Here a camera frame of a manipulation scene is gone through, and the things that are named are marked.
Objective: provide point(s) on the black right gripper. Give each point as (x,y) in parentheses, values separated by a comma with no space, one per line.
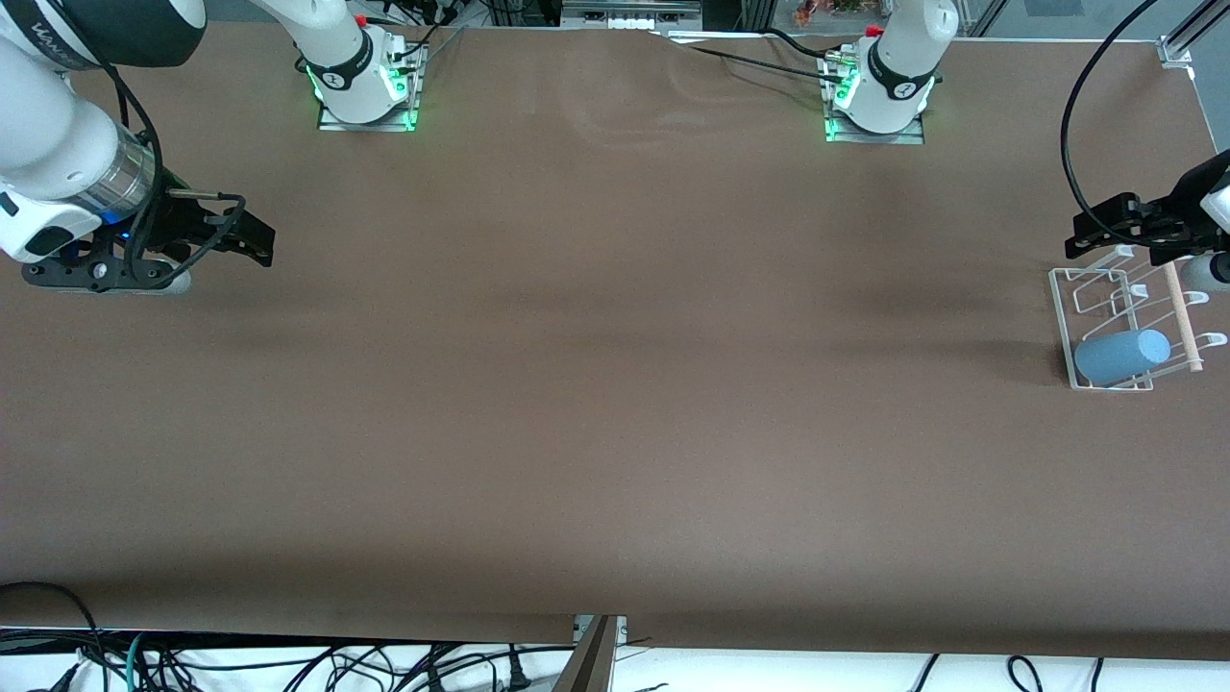
(179,215)

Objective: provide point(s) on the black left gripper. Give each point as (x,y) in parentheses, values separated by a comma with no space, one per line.
(1190,200)

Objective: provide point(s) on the blue plastic cup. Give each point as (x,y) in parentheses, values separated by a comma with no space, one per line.
(1119,358)

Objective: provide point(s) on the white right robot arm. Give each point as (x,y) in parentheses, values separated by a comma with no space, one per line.
(48,135)

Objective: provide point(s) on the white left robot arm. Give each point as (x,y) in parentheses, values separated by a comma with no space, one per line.
(898,67)

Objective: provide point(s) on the orange red background object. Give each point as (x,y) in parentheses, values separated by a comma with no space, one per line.
(826,10)

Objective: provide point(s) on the brown table cover sheet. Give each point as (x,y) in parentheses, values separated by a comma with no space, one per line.
(615,432)

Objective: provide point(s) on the white connector strip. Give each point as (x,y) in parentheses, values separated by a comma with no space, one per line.
(627,23)

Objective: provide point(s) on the metal table support beam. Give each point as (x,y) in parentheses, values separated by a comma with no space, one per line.
(588,663)

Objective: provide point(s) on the aluminium frame corner profile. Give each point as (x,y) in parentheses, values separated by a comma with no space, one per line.
(1177,48)

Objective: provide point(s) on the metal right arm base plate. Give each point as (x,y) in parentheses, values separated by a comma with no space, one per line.
(408,111)

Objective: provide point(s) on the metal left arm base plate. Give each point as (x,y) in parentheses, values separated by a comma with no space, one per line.
(913,135)

